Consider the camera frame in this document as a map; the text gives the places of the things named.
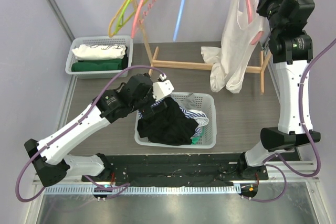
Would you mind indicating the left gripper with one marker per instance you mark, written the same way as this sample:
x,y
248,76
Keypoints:
x,y
152,109

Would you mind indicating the black tank top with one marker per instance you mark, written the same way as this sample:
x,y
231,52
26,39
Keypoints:
x,y
168,127

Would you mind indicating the grey tank top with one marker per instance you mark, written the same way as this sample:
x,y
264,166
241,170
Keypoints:
x,y
189,103

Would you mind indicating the blue striped tank top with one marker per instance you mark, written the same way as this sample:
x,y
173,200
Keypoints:
x,y
197,119

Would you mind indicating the green tank top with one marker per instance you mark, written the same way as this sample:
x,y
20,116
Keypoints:
x,y
195,140

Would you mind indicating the white tank top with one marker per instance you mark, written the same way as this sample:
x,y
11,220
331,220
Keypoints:
x,y
239,39

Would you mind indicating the light blue hanger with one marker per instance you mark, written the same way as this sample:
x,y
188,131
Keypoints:
x,y
178,21

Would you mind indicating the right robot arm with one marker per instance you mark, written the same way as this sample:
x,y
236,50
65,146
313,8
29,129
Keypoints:
x,y
292,54

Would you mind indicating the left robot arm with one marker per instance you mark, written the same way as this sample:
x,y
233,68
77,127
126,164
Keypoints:
x,y
50,156

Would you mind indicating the wooden clothes rack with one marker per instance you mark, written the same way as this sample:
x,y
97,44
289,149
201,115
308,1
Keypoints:
x,y
154,62

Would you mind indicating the white plastic basket centre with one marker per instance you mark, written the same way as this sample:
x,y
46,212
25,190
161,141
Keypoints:
x,y
202,102

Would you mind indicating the dark green folded cloth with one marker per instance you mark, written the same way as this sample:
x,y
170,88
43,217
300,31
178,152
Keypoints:
x,y
97,65

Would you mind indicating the white folded cloth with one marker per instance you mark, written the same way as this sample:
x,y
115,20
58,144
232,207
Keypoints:
x,y
99,52

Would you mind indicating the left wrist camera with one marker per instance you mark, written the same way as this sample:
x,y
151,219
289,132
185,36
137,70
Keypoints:
x,y
162,88

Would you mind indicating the white cable duct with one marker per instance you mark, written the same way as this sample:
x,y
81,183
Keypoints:
x,y
92,189

